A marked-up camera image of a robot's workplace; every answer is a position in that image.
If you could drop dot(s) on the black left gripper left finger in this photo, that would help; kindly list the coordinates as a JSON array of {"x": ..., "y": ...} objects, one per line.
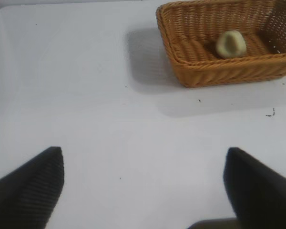
[{"x": 26, "y": 190}]

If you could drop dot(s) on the brown woven wicker basket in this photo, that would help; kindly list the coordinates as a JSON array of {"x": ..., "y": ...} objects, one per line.
[{"x": 228, "y": 64}]

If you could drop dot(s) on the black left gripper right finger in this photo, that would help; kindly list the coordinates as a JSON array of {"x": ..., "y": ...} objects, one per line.
[{"x": 259, "y": 190}]

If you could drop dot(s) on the pale yellow egg yolk pastry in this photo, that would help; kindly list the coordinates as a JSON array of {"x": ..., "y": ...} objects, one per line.
[{"x": 230, "y": 44}]

